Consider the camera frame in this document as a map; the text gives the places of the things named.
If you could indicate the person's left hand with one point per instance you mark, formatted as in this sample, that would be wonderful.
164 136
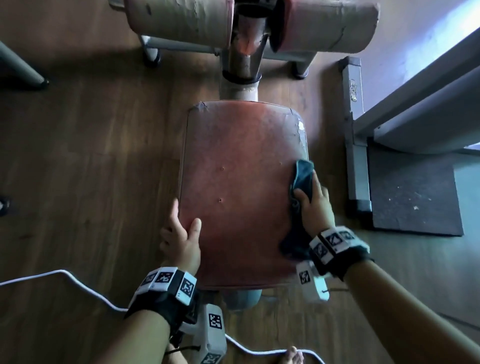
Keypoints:
182 247

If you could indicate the person's right hand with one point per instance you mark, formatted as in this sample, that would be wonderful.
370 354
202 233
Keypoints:
318 213

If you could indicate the blue cleaning cloth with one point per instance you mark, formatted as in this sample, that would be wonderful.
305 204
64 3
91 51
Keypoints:
303 176

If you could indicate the worn red bench seat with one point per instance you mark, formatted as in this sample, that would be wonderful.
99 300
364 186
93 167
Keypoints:
240 187

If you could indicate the padded roller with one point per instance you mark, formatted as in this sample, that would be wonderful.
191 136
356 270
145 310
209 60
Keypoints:
180 18
326 26

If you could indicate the person's left forearm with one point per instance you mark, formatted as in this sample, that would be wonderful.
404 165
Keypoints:
138 341

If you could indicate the person's right forearm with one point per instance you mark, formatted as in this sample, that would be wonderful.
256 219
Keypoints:
405 318

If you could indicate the person's right foot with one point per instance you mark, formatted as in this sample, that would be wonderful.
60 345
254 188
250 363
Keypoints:
290 358

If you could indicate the right marker wristband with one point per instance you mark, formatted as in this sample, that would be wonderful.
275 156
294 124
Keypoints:
348 258

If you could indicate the marker wristband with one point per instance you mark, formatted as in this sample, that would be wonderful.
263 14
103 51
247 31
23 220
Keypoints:
165 300
348 258

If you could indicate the left marker wristband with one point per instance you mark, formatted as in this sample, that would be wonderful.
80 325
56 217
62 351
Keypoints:
165 300

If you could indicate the black treadmill belt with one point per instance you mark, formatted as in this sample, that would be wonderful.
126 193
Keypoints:
412 195

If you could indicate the grey treadmill frame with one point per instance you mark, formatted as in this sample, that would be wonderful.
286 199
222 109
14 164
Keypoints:
356 176

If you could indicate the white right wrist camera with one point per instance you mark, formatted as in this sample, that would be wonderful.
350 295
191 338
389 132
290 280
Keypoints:
311 285

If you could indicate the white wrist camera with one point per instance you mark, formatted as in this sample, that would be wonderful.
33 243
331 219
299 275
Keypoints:
311 285
213 337

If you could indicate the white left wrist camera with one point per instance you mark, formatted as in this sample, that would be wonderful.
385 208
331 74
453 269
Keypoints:
213 337

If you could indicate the grey gym machine frame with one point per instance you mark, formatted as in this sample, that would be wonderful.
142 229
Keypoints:
240 92

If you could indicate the chrome seat post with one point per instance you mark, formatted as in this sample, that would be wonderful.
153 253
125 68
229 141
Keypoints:
243 60

